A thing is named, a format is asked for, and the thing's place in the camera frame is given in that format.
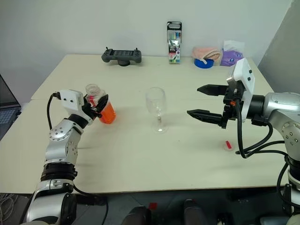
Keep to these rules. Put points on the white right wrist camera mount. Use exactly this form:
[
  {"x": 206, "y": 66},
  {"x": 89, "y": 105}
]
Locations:
[{"x": 246, "y": 86}]

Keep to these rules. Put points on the marker pen pack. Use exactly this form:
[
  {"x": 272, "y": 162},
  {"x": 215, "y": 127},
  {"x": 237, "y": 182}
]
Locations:
[{"x": 174, "y": 50}]

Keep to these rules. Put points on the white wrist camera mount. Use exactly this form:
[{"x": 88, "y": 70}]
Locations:
[
  {"x": 246, "y": 86},
  {"x": 70, "y": 99}
]

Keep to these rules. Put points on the white bottle cap red tape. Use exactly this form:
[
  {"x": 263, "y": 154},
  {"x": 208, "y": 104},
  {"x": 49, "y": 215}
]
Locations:
[{"x": 228, "y": 144}]

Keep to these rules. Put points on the pink towel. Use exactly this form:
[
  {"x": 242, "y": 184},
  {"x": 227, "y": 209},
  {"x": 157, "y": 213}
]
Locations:
[{"x": 206, "y": 52}]

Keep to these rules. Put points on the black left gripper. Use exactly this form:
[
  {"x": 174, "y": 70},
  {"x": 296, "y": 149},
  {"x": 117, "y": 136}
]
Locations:
[{"x": 90, "y": 110}]

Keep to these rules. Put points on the small red object under table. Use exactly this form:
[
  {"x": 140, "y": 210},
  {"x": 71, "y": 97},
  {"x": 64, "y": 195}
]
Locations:
[{"x": 153, "y": 206}]

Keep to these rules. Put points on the blue tape roll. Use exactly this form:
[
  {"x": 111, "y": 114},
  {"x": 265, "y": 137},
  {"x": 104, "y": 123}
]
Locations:
[{"x": 202, "y": 65}]

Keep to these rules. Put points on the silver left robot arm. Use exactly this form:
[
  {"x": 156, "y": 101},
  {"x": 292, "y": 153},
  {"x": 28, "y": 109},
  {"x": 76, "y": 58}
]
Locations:
[{"x": 58, "y": 133}]

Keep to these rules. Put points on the purple tissue pack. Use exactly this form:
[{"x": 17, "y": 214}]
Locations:
[{"x": 230, "y": 57}]

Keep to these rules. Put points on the dark grey laptop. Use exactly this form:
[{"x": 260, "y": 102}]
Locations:
[{"x": 7, "y": 103}]

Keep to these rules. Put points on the dark rounded shape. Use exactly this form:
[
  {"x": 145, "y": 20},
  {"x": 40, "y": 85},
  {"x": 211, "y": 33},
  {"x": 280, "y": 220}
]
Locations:
[
  {"x": 138, "y": 216},
  {"x": 195, "y": 213}
]

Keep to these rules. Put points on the grey handheld remote controller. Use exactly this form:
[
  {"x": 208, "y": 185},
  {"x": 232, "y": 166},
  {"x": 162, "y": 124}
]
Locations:
[{"x": 122, "y": 55}]

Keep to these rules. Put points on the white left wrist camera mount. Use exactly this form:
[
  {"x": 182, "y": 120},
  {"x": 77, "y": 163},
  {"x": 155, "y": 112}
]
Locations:
[{"x": 70, "y": 99}]

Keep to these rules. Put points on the bottle with orange liquid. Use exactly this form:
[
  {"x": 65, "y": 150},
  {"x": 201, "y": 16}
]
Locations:
[{"x": 107, "y": 114}]

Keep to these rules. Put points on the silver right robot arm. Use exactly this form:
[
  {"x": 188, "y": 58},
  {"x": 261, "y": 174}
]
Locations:
[{"x": 281, "y": 105}]

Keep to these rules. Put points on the clear wine glass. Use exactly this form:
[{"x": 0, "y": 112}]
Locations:
[{"x": 160, "y": 122}]

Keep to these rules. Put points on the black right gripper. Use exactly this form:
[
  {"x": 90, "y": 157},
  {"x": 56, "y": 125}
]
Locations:
[{"x": 228, "y": 114}]

